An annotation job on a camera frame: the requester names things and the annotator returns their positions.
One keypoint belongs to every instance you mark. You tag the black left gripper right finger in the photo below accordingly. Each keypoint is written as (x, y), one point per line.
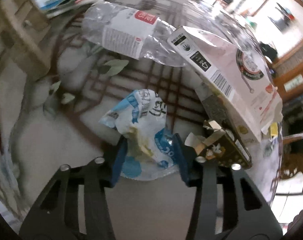
(227, 204)

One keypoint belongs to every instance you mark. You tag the black bag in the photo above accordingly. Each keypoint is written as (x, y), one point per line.
(268, 51)

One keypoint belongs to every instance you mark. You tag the crushed clear plastic bottle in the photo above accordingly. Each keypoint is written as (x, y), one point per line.
(131, 32)

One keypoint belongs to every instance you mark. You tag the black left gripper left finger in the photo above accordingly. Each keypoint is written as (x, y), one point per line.
(73, 204)

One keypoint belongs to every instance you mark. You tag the small wooden stool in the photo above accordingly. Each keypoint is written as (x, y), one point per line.
(21, 46)

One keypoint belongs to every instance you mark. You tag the blue white wrapper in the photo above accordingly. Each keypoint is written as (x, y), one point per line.
(141, 118)

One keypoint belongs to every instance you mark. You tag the torn dark cardboard box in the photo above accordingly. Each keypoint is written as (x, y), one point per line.
(219, 142)

